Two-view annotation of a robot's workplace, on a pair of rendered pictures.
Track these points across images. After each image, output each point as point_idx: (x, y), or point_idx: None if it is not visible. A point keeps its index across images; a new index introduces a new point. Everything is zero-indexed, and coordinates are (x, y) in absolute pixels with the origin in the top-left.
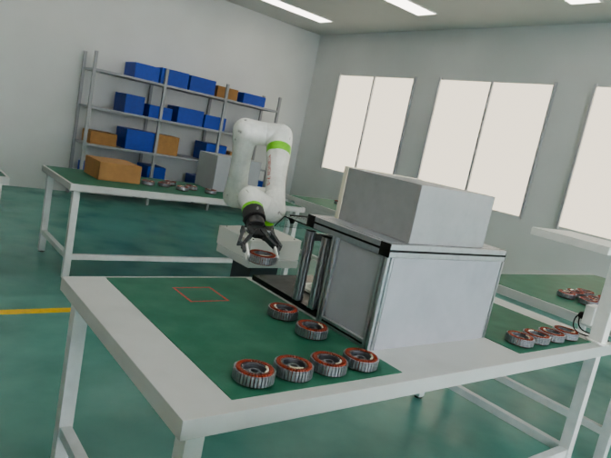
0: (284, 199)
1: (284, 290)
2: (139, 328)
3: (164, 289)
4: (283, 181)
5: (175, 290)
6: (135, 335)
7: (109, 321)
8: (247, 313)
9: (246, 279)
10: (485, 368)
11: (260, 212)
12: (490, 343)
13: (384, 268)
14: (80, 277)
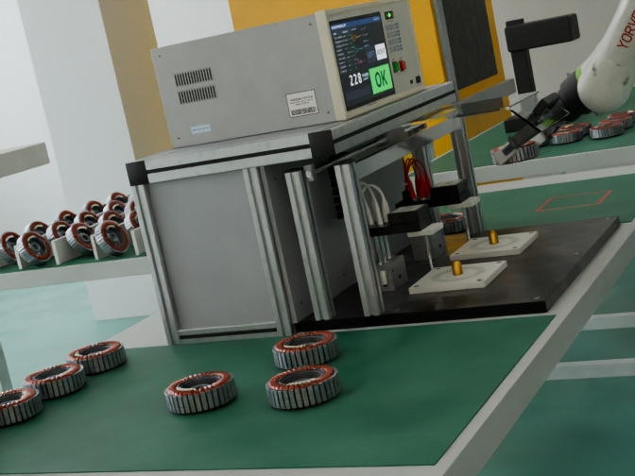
0: (591, 61)
1: (522, 229)
2: (504, 187)
3: (607, 187)
4: (611, 21)
5: (599, 191)
6: (490, 187)
7: (532, 179)
8: (485, 217)
9: (620, 221)
10: None
11: (561, 82)
12: (155, 340)
13: None
14: None
